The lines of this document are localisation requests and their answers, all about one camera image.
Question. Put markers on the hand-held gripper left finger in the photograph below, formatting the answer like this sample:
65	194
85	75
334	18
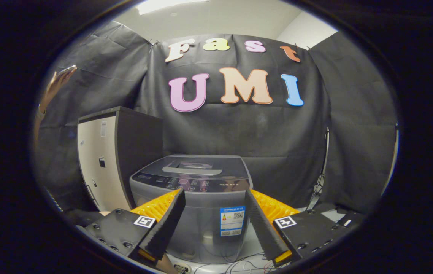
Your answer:
167	224

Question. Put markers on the smartphone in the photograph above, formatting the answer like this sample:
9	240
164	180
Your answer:
67	70

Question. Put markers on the white power strip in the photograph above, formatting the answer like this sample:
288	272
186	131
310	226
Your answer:
182	269

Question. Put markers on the wrist band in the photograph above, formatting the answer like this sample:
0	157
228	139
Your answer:
41	112

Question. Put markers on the grey washing machine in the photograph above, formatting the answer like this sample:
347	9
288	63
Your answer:
201	217

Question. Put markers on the beige and dark cabinet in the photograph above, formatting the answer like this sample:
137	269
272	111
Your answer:
140	152

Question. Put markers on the black backdrop cloth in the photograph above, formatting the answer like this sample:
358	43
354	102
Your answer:
277	133

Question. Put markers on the dark washing machine lid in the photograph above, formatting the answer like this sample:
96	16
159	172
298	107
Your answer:
224	165

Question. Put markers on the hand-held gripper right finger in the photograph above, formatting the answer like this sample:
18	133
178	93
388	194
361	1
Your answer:
264	224

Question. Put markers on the black box with white label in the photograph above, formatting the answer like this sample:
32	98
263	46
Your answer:
347	219

